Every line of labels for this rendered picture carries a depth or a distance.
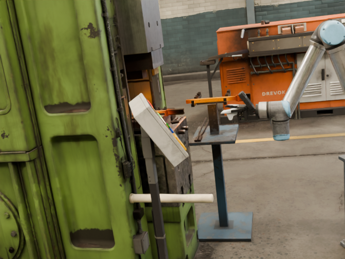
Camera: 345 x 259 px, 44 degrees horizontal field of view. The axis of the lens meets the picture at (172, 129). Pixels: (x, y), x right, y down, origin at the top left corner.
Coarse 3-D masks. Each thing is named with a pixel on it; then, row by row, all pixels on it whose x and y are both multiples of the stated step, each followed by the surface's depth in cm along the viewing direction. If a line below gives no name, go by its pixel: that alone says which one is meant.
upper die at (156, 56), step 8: (160, 48) 248; (128, 56) 237; (136, 56) 235; (144, 56) 234; (152, 56) 235; (160, 56) 248; (128, 64) 238; (136, 64) 237; (144, 64) 235; (152, 64) 234; (160, 64) 247
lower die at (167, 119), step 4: (132, 116) 257; (164, 116) 250; (168, 116) 258; (132, 120) 251; (136, 120) 250; (164, 120) 250; (168, 120) 258; (132, 124) 248; (136, 124) 247; (168, 124) 257
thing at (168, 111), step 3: (168, 108) 254; (177, 108) 252; (180, 108) 251; (183, 108) 250; (159, 111) 253; (162, 111) 252; (165, 111) 251; (168, 111) 251; (171, 111) 252; (174, 111) 251; (177, 111) 251; (180, 111) 250; (183, 111) 250; (132, 114) 258; (165, 114) 252; (168, 114) 252; (171, 114) 251; (174, 114) 251; (177, 114) 250; (180, 114) 250
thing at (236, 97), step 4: (228, 96) 278; (232, 96) 277; (236, 96) 274; (248, 96) 274; (188, 100) 282; (192, 100) 281; (196, 100) 281; (200, 100) 280; (204, 100) 280; (208, 100) 279; (212, 100) 279; (216, 100) 278; (220, 100) 277; (228, 100) 276; (236, 100) 274; (240, 100) 275
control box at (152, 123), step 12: (132, 108) 191; (144, 108) 177; (144, 120) 177; (156, 120) 178; (156, 132) 179; (168, 132) 180; (156, 144) 180; (168, 144) 181; (180, 144) 182; (168, 156) 182; (180, 156) 183
